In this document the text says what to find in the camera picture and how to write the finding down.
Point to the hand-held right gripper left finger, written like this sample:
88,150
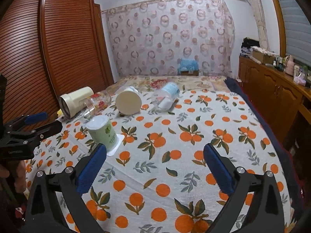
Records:
91,168

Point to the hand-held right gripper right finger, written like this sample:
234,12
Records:
218,172

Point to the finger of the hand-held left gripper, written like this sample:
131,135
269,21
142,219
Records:
36,118
48,129

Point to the cream insulated cup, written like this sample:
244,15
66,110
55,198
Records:
73,102

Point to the green white plastic cup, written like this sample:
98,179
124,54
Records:
102,132

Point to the clear glass cup red print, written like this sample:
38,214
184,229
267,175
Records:
97,104

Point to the white paper cup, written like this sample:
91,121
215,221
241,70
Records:
128,102

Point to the person's left hand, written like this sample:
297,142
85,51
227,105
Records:
19,174

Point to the yellow object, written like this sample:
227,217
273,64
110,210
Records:
59,113

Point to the orange fruit print blanket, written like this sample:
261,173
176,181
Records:
170,138

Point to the brown louvered wardrobe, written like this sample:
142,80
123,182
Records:
48,53

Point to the navy blue bed cover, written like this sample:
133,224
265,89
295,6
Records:
257,116

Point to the clear bottle blue label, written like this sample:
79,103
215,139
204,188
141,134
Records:
166,97

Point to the wooden sideboard cabinet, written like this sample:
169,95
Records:
272,92

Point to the blue tissue box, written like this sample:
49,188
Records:
188,65

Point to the purple plastic bag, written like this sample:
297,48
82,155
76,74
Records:
300,79

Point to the cardboard box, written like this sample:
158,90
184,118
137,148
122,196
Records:
263,55

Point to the pink bag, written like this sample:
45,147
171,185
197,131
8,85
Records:
289,65

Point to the black bag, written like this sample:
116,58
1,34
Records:
248,45

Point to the patterned window curtain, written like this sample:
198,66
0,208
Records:
261,21

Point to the grey window blind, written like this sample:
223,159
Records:
295,21

